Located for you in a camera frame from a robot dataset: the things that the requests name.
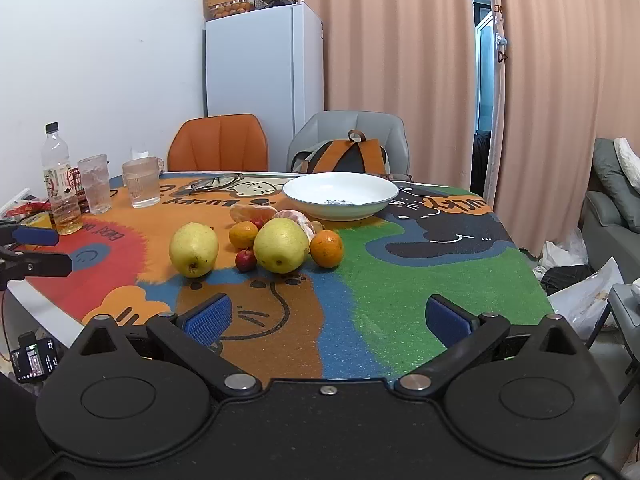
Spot white ceramic bowl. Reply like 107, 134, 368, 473
282, 172, 399, 221

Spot right pink curtain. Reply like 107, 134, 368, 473
494, 0, 639, 255

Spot colourful cartoon table mat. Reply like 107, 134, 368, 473
9, 172, 551, 380

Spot orange black backpack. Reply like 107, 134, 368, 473
292, 129, 390, 177

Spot white plastic bag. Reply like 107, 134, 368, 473
548, 258, 624, 339

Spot right orange mandarin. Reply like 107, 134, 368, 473
309, 230, 344, 269

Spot grey sofa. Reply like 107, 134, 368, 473
579, 138, 639, 284

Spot peeled mandarin half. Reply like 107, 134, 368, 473
229, 204, 278, 223

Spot red cherry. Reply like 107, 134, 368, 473
252, 218, 266, 230
234, 249, 257, 273

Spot grey chair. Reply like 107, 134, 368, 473
286, 110, 410, 174

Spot clear glass mug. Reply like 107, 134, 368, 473
122, 156, 162, 209

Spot orange chair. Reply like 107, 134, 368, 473
166, 114, 269, 171

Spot front red cherry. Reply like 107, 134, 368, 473
234, 249, 257, 273

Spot yellow pear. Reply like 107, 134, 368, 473
253, 218, 309, 274
169, 222, 219, 278

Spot red snack packet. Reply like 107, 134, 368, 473
0, 188, 50, 224

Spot phone on stand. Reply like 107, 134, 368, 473
11, 332, 58, 384

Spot small orange mandarin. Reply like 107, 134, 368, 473
228, 221, 259, 250

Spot plastic drink bottle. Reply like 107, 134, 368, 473
41, 122, 82, 235

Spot clear ribbed glass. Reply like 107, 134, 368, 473
78, 154, 112, 214

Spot left pink curtain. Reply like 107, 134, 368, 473
304, 0, 475, 188

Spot back red cherry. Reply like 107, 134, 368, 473
252, 218, 266, 230

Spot white refrigerator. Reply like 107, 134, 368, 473
204, 1, 324, 170

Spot black rimmed eyeglasses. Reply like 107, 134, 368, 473
188, 172, 244, 195

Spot peeled mandarin segments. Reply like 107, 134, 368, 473
273, 209, 324, 242

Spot pink curtain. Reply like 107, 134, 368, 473
494, 0, 639, 255
304, 0, 475, 188

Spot white pillow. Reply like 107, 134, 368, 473
614, 138, 640, 193

